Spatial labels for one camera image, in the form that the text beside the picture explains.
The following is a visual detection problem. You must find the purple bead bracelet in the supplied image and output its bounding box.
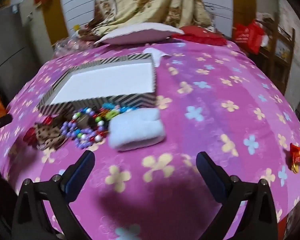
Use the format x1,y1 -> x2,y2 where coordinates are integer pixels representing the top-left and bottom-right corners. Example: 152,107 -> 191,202
61,121 -> 96,149

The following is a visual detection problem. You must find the blue bead bracelet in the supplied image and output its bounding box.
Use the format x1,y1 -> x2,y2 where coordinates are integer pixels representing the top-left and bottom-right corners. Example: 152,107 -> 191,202
116,105 -> 140,115

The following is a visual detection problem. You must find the wooden chair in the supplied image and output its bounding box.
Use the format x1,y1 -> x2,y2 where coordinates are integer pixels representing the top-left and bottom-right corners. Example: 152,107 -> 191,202
259,12 -> 296,96

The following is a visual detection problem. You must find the red cloth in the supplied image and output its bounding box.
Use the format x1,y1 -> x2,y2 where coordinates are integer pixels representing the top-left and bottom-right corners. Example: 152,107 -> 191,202
171,26 -> 228,47

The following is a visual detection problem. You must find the grey cabinet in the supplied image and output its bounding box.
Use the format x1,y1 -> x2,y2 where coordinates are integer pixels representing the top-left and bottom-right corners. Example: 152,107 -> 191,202
0,2 -> 56,101

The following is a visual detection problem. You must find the striped cardboard box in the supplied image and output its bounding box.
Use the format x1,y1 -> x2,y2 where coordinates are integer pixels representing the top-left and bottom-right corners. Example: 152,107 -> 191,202
37,52 -> 157,117

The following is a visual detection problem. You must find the white paper sheet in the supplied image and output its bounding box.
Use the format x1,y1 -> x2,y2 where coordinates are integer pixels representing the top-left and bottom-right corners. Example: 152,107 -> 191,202
142,47 -> 171,68

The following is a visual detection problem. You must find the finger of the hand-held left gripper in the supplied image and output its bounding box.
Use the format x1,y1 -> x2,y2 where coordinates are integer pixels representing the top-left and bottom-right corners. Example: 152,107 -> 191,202
0,114 -> 13,134

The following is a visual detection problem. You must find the multicolour bead bracelet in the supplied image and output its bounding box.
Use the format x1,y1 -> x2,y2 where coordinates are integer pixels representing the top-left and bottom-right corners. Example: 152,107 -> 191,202
71,107 -> 108,143

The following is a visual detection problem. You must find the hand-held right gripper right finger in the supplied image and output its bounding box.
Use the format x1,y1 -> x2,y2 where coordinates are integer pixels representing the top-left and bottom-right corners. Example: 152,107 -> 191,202
195,151 -> 285,240

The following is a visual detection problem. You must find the leopard print scrunchie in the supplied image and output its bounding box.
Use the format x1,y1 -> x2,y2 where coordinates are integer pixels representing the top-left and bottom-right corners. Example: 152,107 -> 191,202
34,114 -> 73,151

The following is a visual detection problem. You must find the red plastic bag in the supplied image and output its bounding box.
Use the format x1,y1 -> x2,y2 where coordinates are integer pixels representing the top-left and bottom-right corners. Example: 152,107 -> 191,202
232,19 -> 265,54

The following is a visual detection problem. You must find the red satin scrunchie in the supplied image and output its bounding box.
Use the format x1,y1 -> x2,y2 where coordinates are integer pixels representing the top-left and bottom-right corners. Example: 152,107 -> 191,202
24,116 -> 53,143

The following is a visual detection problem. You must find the pink pillow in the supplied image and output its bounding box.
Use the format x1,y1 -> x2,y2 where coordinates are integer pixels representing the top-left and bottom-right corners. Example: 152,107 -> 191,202
94,22 -> 185,45

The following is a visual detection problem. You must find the beige floral quilt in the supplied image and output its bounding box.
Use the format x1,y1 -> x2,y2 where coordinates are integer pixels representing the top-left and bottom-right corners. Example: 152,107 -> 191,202
84,0 -> 215,36

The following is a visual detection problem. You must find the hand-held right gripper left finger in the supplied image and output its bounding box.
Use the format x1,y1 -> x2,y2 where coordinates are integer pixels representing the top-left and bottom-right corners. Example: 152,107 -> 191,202
11,151 -> 95,240

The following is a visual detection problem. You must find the pink floral blanket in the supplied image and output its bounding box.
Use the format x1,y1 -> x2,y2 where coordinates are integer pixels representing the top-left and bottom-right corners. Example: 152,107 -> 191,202
0,41 -> 300,240

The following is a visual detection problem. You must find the clear plastic bag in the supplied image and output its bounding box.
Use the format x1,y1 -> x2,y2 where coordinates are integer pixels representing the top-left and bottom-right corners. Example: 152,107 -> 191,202
52,37 -> 96,56

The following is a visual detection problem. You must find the neon colourful bead bracelet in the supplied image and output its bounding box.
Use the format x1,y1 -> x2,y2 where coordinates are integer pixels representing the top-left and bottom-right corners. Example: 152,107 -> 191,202
100,102 -> 121,120

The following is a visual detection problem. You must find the light blue fluffy scrunchie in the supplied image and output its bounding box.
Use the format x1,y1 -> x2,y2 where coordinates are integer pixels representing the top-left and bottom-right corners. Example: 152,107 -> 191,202
108,109 -> 165,152

